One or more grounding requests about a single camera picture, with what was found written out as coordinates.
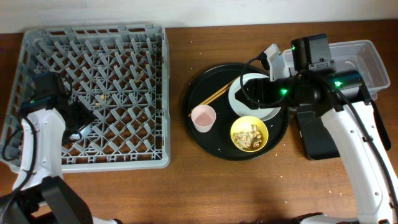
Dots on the round black tray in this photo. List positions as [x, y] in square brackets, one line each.
[217, 140]

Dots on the yellow bowl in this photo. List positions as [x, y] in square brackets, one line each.
[244, 124]

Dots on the grey round plate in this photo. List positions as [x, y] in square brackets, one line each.
[242, 110]

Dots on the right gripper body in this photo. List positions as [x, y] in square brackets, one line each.
[273, 93]

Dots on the pink cup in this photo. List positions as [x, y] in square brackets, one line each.
[203, 118]

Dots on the blue cup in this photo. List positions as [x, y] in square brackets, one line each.
[82, 133]

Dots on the peanut shells food waste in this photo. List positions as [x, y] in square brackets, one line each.
[248, 140]

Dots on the clear plastic bin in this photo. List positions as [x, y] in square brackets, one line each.
[351, 56]

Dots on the black rectangular bin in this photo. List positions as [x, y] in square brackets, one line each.
[317, 142]

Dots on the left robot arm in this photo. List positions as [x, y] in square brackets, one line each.
[48, 121]

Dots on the grey dishwasher rack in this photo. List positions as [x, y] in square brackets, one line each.
[121, 74]

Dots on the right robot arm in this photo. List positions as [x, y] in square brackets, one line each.
[342, 101]

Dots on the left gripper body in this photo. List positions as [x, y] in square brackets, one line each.
[80, 118]

